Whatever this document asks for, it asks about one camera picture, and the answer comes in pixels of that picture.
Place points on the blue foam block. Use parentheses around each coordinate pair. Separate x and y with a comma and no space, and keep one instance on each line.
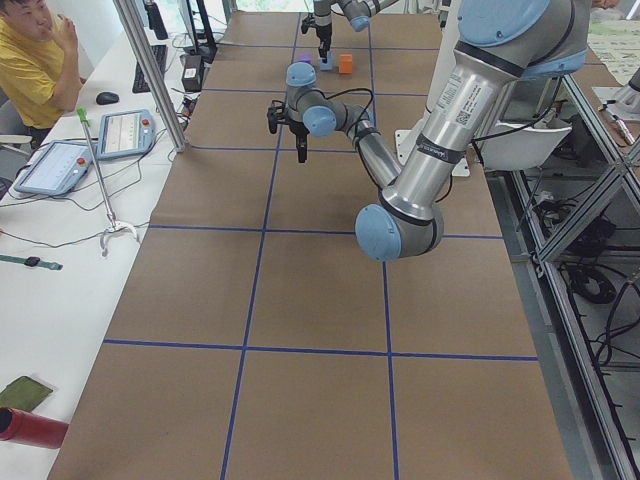
(326,64)

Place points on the blue teach pendant far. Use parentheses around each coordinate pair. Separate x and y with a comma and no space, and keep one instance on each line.
(125,134)

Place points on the blue teach pendant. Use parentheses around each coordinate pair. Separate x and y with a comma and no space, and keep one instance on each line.
(125,134)
(56,169)

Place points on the person in yellow shirt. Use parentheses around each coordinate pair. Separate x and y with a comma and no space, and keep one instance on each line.
(39,65)

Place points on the reacher grabber stick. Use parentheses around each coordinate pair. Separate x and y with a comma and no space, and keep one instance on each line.
(116,226)

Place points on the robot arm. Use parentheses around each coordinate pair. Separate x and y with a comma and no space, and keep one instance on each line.
(499,42)
(358,14)

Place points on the orange foam block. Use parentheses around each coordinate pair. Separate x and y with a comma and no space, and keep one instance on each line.
(345,64)

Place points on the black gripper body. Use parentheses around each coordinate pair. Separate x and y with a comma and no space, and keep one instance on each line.
(299,131)
(323,31)

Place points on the red cylinder bottle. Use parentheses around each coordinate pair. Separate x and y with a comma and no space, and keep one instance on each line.
(26,428)

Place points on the green smartwatch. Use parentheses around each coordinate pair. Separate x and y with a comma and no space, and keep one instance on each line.
(31,262)

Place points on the white plastic chair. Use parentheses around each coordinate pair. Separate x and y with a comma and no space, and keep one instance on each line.
(524,149)

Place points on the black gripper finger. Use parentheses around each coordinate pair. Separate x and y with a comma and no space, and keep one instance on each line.
(324,49)
(302,148)

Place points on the blue teach pendant near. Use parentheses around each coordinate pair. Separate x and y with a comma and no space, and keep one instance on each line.
(56,169)

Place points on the green cloth pouch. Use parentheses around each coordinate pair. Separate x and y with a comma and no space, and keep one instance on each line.
(24,393)

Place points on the aluminium frame post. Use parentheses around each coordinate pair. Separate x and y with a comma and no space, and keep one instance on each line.
(142,50)

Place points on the black computer mouse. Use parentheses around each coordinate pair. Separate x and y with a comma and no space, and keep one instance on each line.
(107,98)

